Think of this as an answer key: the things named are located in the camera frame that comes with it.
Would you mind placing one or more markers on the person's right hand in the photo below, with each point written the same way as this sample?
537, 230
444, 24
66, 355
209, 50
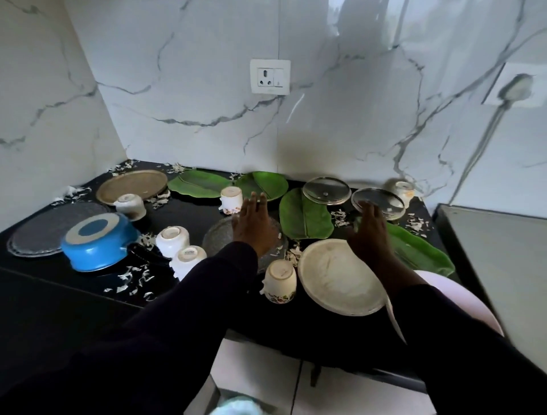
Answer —
369, 235

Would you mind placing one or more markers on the person's left hand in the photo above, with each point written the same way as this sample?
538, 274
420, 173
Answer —
254, 222

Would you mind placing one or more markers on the glass lid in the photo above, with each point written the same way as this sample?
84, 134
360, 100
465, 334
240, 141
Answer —
380, 201
327, 191

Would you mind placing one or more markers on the green leaf plate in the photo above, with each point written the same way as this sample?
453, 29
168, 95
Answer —
198, 184
305, 216
421, 254
265, 184

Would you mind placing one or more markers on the grey speckled plate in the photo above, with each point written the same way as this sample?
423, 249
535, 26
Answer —
218, 239
47, 231

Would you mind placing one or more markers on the cream round plate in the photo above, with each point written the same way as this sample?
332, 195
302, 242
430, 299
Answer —
337, 278

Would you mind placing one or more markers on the pink bowl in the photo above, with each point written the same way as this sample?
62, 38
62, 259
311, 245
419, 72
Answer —
457, 293

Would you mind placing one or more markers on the silver dishwasher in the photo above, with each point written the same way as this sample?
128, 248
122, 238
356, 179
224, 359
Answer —
491, 265

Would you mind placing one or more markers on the tan speckled plate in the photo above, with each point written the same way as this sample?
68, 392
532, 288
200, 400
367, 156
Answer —
131, 186

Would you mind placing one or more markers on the blue saucepan with black handle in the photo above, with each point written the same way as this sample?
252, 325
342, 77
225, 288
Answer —
98, 241

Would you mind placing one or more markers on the person's right forearm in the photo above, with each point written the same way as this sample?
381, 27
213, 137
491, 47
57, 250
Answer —
461, 355

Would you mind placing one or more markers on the person's left forearm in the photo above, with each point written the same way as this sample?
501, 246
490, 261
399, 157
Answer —
171, 333

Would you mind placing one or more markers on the white base cabinet door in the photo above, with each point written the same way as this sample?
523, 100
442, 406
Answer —
256, 372
363, 397

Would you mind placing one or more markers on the teal waste bin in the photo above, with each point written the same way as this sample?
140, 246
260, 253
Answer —
239, 406

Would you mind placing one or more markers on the white plug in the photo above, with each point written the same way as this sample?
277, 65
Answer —
517, 87

